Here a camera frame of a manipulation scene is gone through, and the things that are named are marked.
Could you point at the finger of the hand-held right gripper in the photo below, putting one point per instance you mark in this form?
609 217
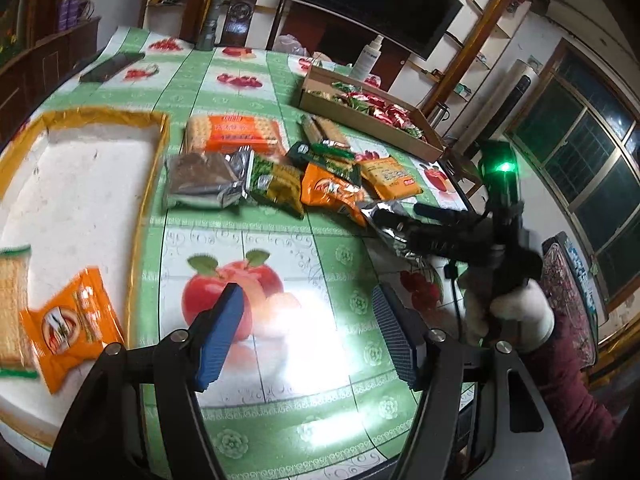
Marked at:
415 235
445 214

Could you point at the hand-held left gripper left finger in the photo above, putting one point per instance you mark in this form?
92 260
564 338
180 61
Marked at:
220 332

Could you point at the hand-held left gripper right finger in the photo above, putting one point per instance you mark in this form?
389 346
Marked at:
395 340

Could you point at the silver foil packet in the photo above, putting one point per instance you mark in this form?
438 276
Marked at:
387 210

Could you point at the orange biscuit packet red label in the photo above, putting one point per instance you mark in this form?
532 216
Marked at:
387 175

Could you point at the brown silver snack packet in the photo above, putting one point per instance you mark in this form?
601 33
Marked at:
200 177

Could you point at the yellow rimmed white tray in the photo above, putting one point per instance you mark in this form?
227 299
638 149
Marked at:
75 200

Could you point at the person's right forearm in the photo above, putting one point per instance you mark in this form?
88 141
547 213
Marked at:
565 390

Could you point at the person's right hand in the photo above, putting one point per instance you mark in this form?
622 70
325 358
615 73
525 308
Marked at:
525 310

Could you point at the orange snack packet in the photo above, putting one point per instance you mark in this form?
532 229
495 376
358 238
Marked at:
330 192
70 330

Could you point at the green checkered fruit tablecloth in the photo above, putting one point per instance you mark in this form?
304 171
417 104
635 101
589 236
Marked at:
300 270

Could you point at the white standing air conditioner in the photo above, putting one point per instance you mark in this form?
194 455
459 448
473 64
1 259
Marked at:
522 90

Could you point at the floral cushioned seat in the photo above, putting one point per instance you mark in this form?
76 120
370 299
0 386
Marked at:
565 290

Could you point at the pile of red green candies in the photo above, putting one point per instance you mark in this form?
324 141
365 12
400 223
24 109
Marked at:
385 110

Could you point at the dark green snack packet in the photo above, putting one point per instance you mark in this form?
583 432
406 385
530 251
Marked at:
320 152

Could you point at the flat cardboard box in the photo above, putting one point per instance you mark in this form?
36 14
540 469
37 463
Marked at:
350 115

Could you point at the clear sandwich cracker pack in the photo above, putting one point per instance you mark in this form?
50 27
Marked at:
325 130

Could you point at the green yellow snack packet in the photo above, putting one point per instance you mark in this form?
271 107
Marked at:
277 185

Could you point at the white spray bottle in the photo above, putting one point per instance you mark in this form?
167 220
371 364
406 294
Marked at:
367 60

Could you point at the large orange cracker packet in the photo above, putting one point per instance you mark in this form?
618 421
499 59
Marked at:
235 132

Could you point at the clear pale cracker packet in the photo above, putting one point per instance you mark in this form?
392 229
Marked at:
12 310

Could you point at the black flat television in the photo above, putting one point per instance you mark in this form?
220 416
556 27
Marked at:
380 0

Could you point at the white plastic bag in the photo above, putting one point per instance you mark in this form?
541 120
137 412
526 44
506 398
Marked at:
292 45

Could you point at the dark wooden chair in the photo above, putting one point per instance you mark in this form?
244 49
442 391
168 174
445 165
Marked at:
240 15

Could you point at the black smartphone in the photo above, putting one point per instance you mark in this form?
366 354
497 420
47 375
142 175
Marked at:
112 66

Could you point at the dark wooden cabinet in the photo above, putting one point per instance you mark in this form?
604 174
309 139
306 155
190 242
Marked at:
45 65

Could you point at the purple bottle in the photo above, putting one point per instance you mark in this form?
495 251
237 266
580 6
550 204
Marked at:
64 12
76 10

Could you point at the window with metal frame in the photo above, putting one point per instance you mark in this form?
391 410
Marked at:
575 150

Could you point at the wooden wall shelf unit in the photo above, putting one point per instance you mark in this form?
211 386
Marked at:
500 0

